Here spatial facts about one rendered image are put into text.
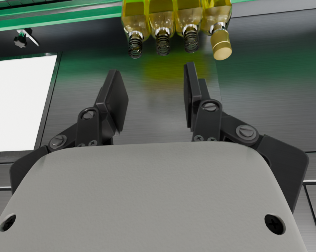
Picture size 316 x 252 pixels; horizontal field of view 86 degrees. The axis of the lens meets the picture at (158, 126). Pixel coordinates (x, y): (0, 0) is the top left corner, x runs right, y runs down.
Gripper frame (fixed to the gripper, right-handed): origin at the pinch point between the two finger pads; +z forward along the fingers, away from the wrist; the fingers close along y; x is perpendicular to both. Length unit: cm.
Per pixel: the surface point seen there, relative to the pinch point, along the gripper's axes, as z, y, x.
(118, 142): 14.0, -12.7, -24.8
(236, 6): 53, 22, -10
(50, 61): 40, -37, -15
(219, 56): 22.7, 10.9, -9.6
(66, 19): 42, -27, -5
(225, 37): 24.3, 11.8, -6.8
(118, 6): 44.6, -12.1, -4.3
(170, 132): 15.9, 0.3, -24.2
